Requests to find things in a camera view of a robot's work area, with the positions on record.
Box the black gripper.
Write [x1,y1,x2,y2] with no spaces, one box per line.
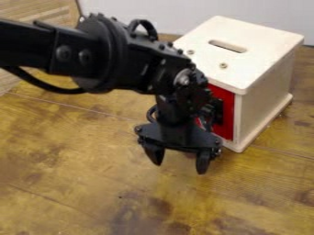
[135,69,222,174]

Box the red wooden drawer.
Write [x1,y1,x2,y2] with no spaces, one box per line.
[209,84,234,140]

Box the black metal drawer handle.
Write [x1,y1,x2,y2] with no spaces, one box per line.
[193,97,224,132]

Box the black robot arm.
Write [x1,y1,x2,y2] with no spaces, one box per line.
[0,14,222,174]

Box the white wooden box cabinet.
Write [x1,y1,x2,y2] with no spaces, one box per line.
[174,16,305,152]

